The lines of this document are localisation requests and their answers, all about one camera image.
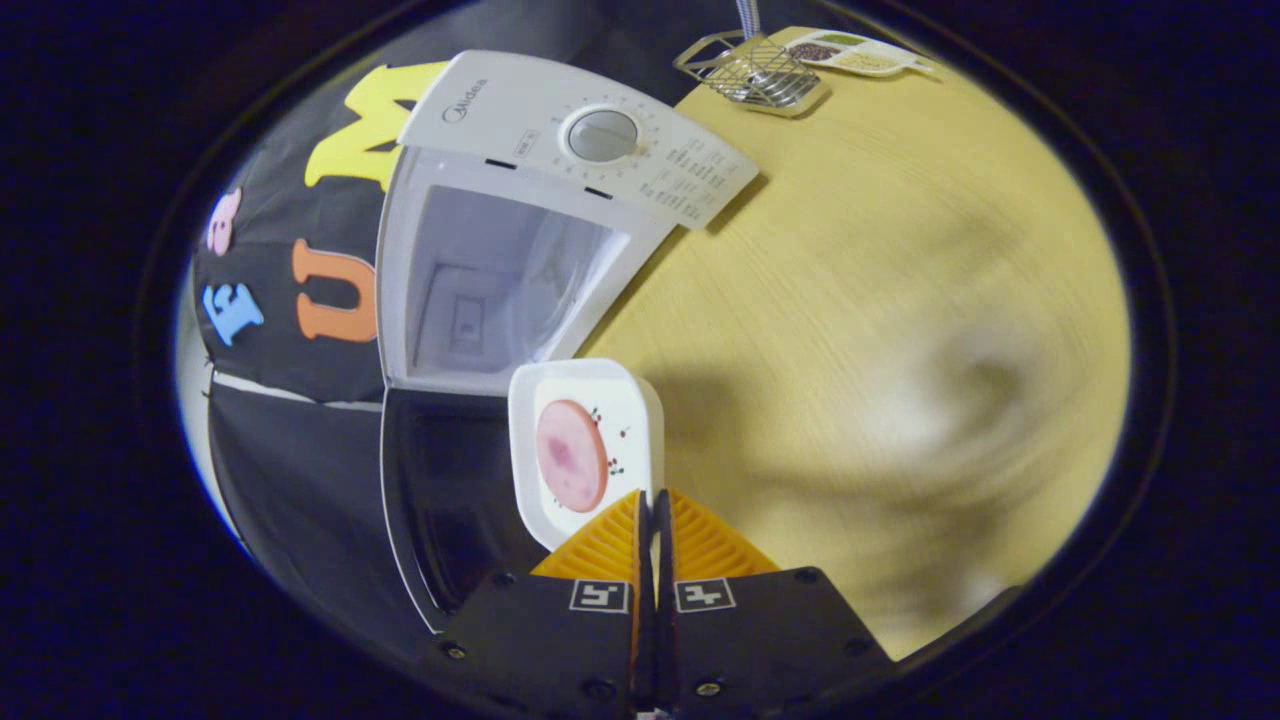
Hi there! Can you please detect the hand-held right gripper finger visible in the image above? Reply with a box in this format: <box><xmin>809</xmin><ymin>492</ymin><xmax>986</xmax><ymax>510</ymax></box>
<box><xmin>440</xmin><ymin>488</ymin><xmax>649</xmax><ymax>720</ymax></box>
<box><xmin>652</xmin><ymin>487</ymin><xmax>896</xmax><ymax>719</ymax></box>

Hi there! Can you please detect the pink ham slice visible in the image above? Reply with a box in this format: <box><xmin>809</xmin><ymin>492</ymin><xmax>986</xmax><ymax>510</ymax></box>
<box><xmin>535</xmin><ymin>400</ymin><xmax>610</xmax><ymax>514</ymax></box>

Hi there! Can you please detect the white square plate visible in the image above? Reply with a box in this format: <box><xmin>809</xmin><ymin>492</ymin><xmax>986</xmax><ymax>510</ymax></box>
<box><xmin>508</xmin><ymin>358</ymin><xmax>666</xmax><ymax>553</ymax></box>

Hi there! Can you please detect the white microwave oven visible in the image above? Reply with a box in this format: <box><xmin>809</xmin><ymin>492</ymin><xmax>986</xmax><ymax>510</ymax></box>
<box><xmin>375</xmin><ymin>50</ymin><xmax>761</xmax><ymax>636</ymax></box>

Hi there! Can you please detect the black backdrop cloth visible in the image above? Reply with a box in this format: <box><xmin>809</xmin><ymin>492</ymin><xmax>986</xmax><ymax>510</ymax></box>
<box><xmin>185</xmin><ymin>0</ymin><xmax>746</xmax><ymax>651</ymax></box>

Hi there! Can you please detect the divided plate with grains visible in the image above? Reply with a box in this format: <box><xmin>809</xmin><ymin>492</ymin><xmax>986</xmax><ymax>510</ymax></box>
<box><xmin>785</xmin><ymin>30</ymin><xmax>941</xmax><ymax>79</ymax></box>

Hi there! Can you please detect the metal wire rack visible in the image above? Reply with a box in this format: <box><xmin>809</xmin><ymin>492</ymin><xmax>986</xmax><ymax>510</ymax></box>
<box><xmin>672</xmin><ymin>30</ymin><xmax>831</xmax><ymax>119</ymax></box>

